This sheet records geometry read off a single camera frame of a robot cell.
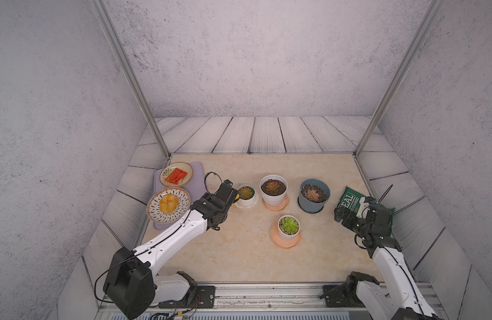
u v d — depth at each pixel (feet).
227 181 2.48
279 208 3.20
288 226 2.65
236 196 2.20
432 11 2.33
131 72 2.85
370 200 2.40
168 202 3.15
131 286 1.29
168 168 3.65
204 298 2.39
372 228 2.04
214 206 1.93
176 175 3.54
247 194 3.07
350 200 3.23
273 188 3.04
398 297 1.44
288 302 2.38
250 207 3.22
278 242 2.84
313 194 2.99
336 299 2.38
